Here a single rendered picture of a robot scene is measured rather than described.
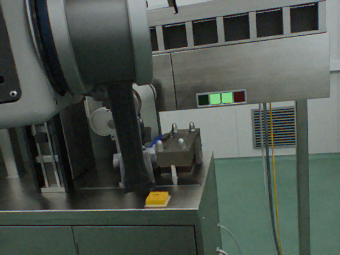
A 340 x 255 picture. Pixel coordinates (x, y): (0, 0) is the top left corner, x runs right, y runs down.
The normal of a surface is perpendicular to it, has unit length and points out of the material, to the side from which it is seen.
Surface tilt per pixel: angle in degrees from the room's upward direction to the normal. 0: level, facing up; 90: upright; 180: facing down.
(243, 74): 90
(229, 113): 90
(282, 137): 90
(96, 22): 90
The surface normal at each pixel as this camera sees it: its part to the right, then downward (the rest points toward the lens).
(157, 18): -0.20, 0.25
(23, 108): 0.15, 0.21
